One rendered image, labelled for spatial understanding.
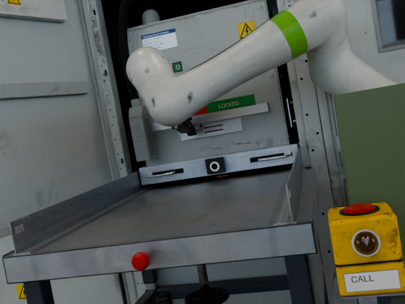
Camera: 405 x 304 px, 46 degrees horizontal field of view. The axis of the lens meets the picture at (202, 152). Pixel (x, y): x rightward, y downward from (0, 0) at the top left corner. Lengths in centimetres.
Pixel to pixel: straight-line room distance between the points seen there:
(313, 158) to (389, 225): 92
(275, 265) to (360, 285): 97
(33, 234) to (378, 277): 73
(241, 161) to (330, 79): 45
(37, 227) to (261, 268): 77
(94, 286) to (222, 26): 99
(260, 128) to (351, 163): 86
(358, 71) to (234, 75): 31
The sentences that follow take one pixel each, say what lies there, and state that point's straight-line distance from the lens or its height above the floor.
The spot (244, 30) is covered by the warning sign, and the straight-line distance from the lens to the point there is 158.
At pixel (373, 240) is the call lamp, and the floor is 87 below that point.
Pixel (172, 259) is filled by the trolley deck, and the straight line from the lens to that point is 92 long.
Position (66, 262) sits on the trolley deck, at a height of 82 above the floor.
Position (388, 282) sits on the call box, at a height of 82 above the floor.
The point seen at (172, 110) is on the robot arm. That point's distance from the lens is 112.
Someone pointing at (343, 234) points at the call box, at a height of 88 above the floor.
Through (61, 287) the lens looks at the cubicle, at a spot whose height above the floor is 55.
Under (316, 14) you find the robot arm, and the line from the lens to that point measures 120.
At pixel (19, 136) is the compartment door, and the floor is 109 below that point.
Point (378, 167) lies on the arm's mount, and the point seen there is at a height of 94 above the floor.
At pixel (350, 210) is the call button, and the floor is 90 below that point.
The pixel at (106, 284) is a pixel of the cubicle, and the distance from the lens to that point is 176.
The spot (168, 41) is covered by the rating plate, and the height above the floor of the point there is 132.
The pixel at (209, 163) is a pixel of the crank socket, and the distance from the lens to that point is 157.
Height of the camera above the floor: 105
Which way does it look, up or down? 4 degrees down
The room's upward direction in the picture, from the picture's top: 10 degrees counter-clockwise
